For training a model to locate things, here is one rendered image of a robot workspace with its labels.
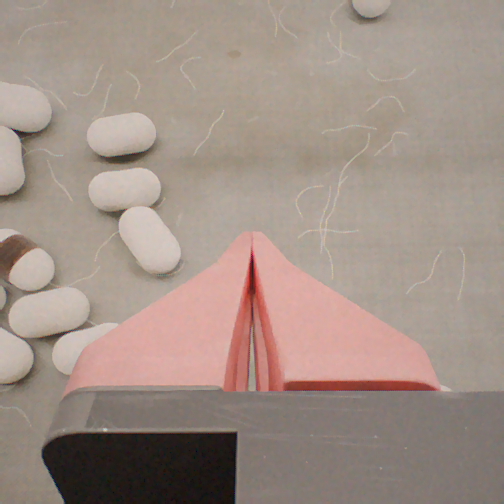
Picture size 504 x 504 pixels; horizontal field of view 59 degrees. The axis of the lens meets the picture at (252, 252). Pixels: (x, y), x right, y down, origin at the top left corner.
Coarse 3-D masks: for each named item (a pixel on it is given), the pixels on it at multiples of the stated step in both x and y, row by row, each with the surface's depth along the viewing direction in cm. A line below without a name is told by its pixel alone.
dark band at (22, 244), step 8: (8, 240) 19; (16, 240) 19; (24, 240) 19; (0, 248) 19; (8, 248) 19; (16, 248) 19; (24, 248) 19; (32, 248) 19; (0, 256) 18; (8, 256) 18; (16, 256) 18; (0, 264) 18; (8, 264) 18; (0, 272) 19; (8, 272) 18; (8, 280) 19
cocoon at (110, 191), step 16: (96, 176) 20; (112, 176) 19; (128, 176) 19; (144, 176) 19; (96, 192) 19; (112, 192) 19; (128, 192) 19; (144, 192) 19; (112, 208) 20; (128, 208) 20
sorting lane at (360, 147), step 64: (0, 0) 24; (64, 0) 24; (128, 0) 24; (192, 0) 24; (256, 0) 24; (320, 0) 24; (448, 0) 24; (0, 64) 23; (64, 64) 23; (128, 64) 23; (192, 64) 23; (256, 64) 23; (320, 64) 23; (384, 64) 23; (448, 64) 23; (64, 128) 22; (192, 128) 22; (256, 128) 22; (320, 128) 22; (384, 128) 22; (448, 128) 22; (64, 192) 21; (192, 192) 21; (256, 192) 21; (320, 192) 21; (384, 192) 21; (448, 192) 21; (64, 256) 20; (128, 256) 20; (192, 256) 20; (320, 256) 20; (384, 256) 20; (448, 256) 20; (0, 320) 20; (384, 320) 20; (448, 320) 20; (0, 384) 19; (64, 384) 19; (448, 384) 19; (0, 448) 19
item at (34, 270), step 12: (0, 240) 19; (36, 252) 19; (24, 264) 18; (36, 264) 19; (48, 264) 19; (12, 276) 18; (24, 276) 18; (36, 276) 19; (48, 276) 19; (24, 288) 19; (36, 288) 19
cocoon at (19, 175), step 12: (0, 132) 20; (12, 132) 21; (0, 144) 20; (12, 144) 20; (0, 156) 20; (12, 156) 20; (0, 168) 20; (12, 168) 20; (0, 180) 20; (12, 180) 20; (0, 192) 20; (12, 192) 20
